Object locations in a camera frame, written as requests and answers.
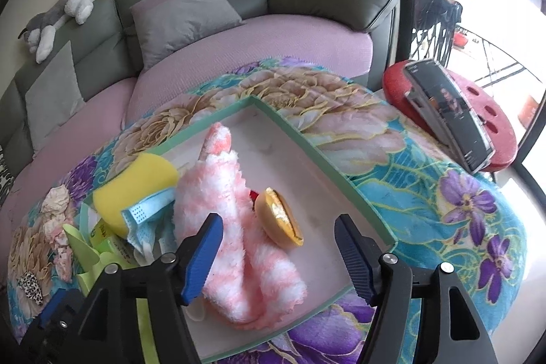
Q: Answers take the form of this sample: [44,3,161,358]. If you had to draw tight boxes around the red plastic stool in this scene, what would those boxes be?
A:
[383,60,518,173]

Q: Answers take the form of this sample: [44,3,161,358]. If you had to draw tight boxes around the black balcony railing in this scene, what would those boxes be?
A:
[412,0,463,68]

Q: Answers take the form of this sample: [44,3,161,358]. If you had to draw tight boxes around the pink lace cloth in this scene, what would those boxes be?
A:
[43,184,76,283]

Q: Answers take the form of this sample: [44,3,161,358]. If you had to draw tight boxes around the black white patterned pillow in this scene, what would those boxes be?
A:
[0,146,15,198]

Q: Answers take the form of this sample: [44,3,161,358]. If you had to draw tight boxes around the teal cardboard box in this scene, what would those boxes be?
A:
[141,94,397,362]

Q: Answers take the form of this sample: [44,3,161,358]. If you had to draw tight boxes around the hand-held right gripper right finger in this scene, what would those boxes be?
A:
[334,214,498,364]

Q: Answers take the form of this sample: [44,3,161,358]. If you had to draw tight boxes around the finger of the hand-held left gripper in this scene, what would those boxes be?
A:
[40,288,91,334]

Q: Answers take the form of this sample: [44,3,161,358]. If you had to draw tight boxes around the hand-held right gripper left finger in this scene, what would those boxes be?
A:
[74,213,225,364]

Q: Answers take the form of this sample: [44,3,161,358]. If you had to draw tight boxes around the pink sofa cover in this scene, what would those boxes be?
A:
[9,13,374,194]

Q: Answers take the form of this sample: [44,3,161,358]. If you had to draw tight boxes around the plain grey pillow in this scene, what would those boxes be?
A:
[25,41,86,151]

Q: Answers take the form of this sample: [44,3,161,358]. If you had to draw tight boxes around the grey white plush dog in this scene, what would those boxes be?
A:
[18,0,97,64]

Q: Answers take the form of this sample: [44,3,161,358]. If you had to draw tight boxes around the yellow green sponge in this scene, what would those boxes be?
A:
[93,153,180,239]

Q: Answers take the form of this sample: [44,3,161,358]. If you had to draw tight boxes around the pink white fuzzy towel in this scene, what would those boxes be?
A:
[175,122,308,324]

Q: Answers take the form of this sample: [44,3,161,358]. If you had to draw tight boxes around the grey and purple pillow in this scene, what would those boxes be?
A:
[130,0,245,70]

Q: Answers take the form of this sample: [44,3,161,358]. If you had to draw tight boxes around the large green tissue pack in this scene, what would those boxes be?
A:
[87,219,137,268]

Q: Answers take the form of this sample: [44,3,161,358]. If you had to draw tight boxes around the floral blanket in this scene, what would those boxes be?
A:
[6,56,530,364]

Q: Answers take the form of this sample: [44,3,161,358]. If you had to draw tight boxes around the grey sofa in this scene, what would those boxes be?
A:
[0,0,402,177]

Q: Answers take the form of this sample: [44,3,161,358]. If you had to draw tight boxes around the blue face mask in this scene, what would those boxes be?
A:
[120,188,177,262]

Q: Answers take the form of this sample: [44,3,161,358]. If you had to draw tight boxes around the leopard print scrunchie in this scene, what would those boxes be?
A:
[17,272,43,305]

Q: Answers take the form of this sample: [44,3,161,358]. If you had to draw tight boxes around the golden round ornament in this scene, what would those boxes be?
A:
[255,188,304,249]

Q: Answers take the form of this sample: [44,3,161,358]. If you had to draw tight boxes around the light green cloth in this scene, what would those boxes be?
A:
[63,221,150,364]

